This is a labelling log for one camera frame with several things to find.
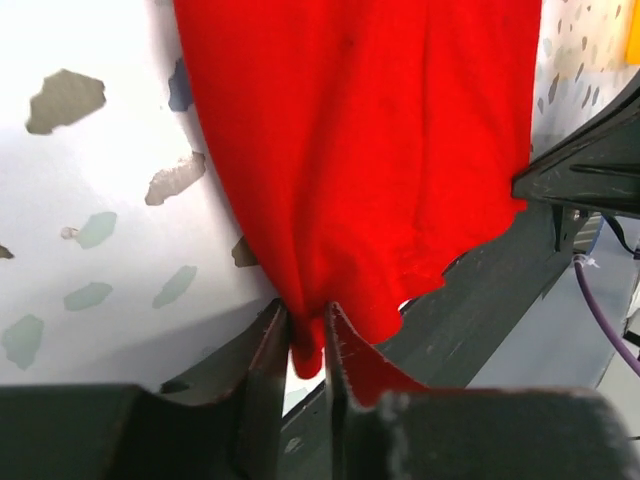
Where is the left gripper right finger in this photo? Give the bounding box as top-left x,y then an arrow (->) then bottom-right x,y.
325,303 -> 639,480

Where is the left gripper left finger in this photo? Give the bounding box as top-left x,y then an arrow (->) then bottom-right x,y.
1,300 -> 289,479

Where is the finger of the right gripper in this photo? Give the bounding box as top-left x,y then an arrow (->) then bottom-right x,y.
512,75 -> 639,218

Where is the red t shirt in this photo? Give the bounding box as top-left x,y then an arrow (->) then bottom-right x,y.
174,1 -> 542,379

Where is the yellow plastic tray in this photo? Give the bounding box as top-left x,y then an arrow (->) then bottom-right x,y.
625,0 -> 640,66

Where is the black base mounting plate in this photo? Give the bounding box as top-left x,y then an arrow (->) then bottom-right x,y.
159,202 -> 601,480

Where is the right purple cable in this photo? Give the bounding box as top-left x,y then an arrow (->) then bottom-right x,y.
572,253 -> 640,376

